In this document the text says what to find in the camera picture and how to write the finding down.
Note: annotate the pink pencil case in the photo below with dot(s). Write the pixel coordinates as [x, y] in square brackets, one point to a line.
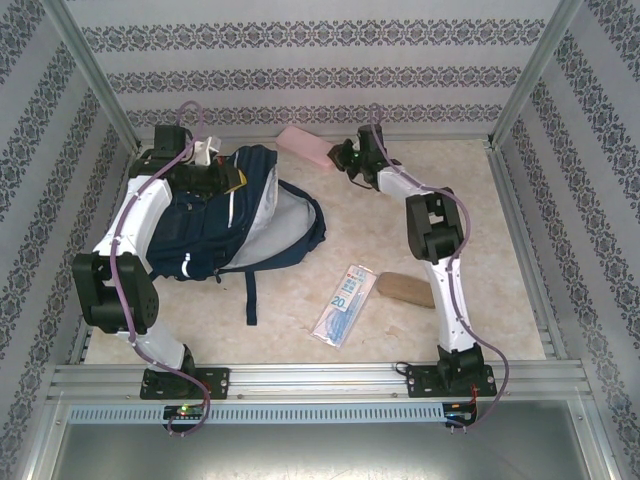
[305, 145]

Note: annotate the navy blue backpack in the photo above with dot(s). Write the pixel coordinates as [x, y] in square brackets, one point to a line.
[200, 235]

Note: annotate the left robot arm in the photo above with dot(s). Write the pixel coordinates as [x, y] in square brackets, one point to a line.
[135, 220]

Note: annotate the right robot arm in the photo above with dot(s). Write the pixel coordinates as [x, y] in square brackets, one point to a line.
[450, 300]

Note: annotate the clear plastic pen pack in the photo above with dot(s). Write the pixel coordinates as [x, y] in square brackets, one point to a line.
[345, 305]

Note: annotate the tan glasses case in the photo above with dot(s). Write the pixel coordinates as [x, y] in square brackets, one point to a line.
[405, 290]

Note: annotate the small circuit board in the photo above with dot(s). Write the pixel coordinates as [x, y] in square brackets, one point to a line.
[460, 412]
[185, 411]

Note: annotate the grey metal panel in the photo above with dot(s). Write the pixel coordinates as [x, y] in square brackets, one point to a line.
[320, 452]

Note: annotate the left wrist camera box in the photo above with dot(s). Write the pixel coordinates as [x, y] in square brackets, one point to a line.
[205, 152]

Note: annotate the aluminium frame post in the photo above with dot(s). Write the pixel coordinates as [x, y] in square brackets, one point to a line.
[535, 70]
[95, 75]

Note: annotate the aluminium side rail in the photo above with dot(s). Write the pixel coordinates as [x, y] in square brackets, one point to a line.
[520, 225]
[87, 340]

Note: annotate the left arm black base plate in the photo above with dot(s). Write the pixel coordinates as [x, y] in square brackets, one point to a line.
[215, 382]

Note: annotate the aluminium mounting rail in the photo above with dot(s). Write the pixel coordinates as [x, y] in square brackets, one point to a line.
[315, 377]

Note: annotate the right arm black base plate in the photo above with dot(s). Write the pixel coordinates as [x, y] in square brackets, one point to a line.
[422, 382]

